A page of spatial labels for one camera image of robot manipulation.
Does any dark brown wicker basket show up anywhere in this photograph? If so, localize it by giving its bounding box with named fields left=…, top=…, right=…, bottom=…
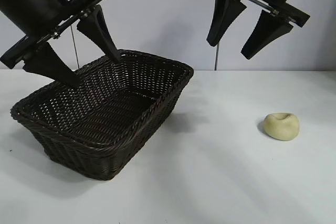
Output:
left=10, top=49, right=194, bottom=182

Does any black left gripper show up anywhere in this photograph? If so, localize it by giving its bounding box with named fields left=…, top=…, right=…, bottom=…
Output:
left=0, top=0, right=122, bottom=89

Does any pale yellow egg yolk pastry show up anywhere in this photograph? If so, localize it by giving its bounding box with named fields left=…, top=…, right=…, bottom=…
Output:
left=260, top=113, right=300, bottom=142

